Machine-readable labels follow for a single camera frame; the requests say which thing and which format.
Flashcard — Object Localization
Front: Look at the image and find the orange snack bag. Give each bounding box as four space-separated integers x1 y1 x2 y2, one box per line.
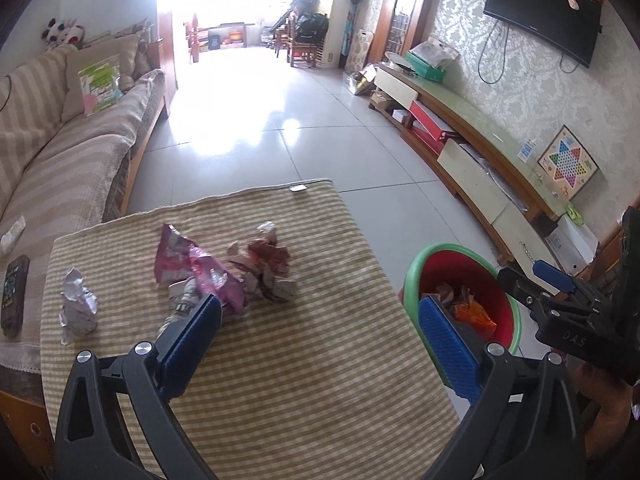
451 295 497 341

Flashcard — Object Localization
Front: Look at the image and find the white paper cup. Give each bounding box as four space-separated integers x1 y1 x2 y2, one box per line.
157 278 202 336

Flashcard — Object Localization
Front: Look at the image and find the red green trash bin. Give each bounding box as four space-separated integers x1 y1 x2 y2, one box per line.
398 243 522 354

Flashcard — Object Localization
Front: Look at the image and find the person right hand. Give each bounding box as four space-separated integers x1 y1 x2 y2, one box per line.
574 363 632 458

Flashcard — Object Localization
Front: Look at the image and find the orange cardboard box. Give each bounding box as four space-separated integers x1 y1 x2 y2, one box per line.
0 391 54 468

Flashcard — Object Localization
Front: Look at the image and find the wooden tv cabinet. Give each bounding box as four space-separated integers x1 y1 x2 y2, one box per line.
370 63 599 278

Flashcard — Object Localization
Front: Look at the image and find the chinese checkers board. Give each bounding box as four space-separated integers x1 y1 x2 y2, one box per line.
537 126 599 200

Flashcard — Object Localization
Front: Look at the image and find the crumpled white paper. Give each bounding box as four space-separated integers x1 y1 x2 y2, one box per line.
58 268 98 346

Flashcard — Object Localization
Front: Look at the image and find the black remote control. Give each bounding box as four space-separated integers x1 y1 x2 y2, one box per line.
1 255 30 339

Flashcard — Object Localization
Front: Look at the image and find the pink snack wrapper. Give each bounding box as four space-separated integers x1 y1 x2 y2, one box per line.
154 223 246 315

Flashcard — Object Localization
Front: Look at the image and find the white small remote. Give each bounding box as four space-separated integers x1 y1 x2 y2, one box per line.
0 216 26 256

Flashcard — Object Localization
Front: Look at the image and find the green tissue box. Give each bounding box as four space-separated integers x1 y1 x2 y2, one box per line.
406 36 460 84

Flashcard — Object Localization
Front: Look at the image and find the crumpled red wrapper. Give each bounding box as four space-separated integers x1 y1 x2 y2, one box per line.
227 221 297 304

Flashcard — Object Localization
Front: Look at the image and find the striped beige sofa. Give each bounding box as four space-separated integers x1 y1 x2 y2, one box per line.
1 46 165 374

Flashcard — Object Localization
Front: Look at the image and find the wooden chair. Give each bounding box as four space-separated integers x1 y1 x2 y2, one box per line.
286 14 318 68

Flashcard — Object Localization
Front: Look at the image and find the black backpack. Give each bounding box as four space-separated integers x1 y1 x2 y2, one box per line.
295 13 330 44

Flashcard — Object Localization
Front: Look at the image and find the beige sofa pillow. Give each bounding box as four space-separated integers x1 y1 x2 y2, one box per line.
61 34 140 122

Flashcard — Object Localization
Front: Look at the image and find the green patterned cushion bag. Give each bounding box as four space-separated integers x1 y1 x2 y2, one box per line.
78 54 122 117

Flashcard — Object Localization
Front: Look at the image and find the plush toy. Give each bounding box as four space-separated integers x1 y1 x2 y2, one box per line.
41 18 85 50

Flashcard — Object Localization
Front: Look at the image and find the black wall television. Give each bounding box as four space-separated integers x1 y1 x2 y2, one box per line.
484 0 602 67

